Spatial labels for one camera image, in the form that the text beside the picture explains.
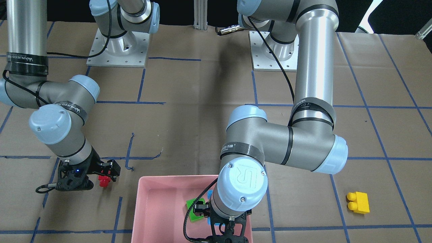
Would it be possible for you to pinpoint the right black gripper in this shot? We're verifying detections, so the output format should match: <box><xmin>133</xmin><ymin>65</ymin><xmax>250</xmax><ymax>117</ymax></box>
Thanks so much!
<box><xmin>56</xmin><ymin>148</ymin><xmax>121</xmax><ymax>192</ymax></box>

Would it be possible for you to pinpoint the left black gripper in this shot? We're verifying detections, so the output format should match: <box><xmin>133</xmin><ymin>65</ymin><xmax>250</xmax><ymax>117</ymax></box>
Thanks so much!
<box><xmin>193</xmin><ymin>202</ymin><xmax>252</xmax><ymax>243</ymax></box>

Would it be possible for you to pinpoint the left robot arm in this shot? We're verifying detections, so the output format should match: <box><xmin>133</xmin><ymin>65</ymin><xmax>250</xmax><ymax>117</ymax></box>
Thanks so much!
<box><xmin>183</xmin><ymin>0</ymin><xmax>348</xmax><ymax>243</ymax></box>

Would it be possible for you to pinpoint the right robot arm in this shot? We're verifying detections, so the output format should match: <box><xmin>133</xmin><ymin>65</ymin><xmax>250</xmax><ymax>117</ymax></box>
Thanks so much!
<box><xmin>1</xmin><ymin>0</ymin><xmax>160</xmax><ymax>193</ymax></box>

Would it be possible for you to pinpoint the pink plastic box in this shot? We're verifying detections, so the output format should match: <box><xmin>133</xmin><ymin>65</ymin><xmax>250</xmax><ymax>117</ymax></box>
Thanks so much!
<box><xmin>132</xmin><ymin>168</ymin><xmax>268</xmax><ymax>243</ymax></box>

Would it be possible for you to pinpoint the red toy block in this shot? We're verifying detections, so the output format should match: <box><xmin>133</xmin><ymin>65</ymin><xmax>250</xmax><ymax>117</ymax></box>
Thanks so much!
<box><xmin>98</xmin><ymin>175</ymin><xmax>112</xmax><ymax>188</ymax></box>

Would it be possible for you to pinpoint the brown paper table cover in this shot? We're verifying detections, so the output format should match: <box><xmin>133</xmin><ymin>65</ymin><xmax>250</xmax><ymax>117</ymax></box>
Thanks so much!
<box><xmin>0</xmin><ymin>25</ymin><xmax>432</xmax><ymax>243</ymax></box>

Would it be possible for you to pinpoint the yellow toy block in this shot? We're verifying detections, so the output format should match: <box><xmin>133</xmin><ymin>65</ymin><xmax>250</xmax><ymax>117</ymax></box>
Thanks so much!
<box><xmin>347</xmin><ymin>192</ymin><xmax>370</xmax><ymax>214</ymax></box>

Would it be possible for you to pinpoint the black braided cable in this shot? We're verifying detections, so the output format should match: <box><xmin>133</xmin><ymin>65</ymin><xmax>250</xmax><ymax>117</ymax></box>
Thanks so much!
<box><xmin>183</xmin><ymin>178</ymin><xmax>218</xmax><ymax>243</ymax></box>

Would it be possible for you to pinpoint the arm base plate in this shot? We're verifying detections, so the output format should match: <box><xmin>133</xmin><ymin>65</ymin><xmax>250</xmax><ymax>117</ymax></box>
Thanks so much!
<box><xmin>86</xmin><ymin>32</ymin><xmax>150</xmax><ymax>68</ymax></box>
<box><xmin>249</xmin><ymin>31</ymin><xmax>299</xmax><ymax>72</ymax></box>

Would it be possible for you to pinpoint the aluminium frame post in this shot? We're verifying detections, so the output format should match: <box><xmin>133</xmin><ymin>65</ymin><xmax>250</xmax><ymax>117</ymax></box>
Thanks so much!
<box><xmin>193</xmin><ymin>0</ymin><xmax>208</xmax><ymax>32</ymax></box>

